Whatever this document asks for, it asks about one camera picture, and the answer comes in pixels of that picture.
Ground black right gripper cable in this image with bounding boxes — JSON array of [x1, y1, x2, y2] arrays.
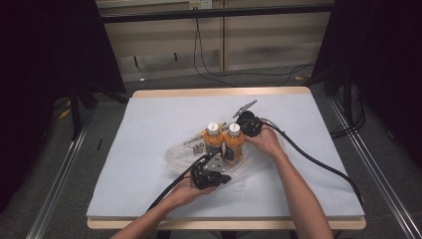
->
[[261, 119, 363, 204]]

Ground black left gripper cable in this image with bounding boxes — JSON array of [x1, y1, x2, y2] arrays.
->
[[146, 154, 208, 212]]

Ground person's left hand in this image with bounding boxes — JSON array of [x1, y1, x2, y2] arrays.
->
[[167, 180, 217, 208]]

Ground metal floor rail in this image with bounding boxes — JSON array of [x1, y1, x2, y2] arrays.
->
[[331, 98, 422, 239], [26, 116, 95, 239]]

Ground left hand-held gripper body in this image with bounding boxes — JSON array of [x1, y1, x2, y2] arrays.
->
[[190, 153, 227, 191]]

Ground white wall socket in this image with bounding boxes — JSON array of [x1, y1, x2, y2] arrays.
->
[[188, 0, 213, 10]]

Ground white table mat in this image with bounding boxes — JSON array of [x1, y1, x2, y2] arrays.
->
[[86, 94, 365, 219]]

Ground orange drink bottle white cap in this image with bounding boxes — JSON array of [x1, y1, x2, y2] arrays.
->
[[223, 122, 246, 166], [202, 121, 225, 161]]

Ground clear plastic bag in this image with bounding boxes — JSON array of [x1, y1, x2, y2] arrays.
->
[[163, 121, 287, 186]]

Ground black stand pole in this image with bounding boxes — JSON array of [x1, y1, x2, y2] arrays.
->
[[68, 85, 83, 141]]

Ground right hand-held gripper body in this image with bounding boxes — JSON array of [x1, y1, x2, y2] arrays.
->
[[233, 99, 265, 137]]

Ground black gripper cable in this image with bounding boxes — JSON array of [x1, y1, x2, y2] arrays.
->
[[146, 154, 208, 212], [261, 119, 363, 204]]

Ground black wall cable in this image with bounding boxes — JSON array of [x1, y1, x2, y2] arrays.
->
[[192, 18, 317, 88]]

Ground person's right hand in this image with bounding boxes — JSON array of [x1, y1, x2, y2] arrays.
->
[[244, 124, 285, 158]]

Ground black horizontal bar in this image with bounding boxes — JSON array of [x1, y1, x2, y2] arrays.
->
[[99, 4, 334, 24]]

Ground black curtain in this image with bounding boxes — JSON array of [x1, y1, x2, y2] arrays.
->
[[0, 0, 127, 214], [311, 0, 422, 168]]

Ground black floor cables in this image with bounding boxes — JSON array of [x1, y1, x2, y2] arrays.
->
[[329, 85, 366, 139]]

